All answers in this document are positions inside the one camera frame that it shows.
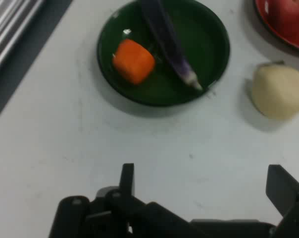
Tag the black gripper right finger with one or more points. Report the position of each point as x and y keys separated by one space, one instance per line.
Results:
x=282 y=188

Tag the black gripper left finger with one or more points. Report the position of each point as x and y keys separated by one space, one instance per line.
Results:
x=126 y=183

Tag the orange toy food chunk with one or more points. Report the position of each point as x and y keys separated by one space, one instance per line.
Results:
x=133 y=62

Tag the pale yellow toy pear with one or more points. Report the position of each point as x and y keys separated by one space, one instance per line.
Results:
x=278 y=91

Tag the purple toy eggplant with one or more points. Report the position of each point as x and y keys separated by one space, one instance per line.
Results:
x=168 y=42

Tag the dark green round plate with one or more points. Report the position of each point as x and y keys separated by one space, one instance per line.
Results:
x=204 y=42

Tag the red round plate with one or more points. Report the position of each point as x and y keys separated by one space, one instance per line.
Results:
x=268 y=27

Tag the red toy apple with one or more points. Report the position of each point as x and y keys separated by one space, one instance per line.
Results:
x=293 y=17

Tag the horizontal aluminium frame rail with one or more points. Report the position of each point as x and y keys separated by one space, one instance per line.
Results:
x=8 y=27

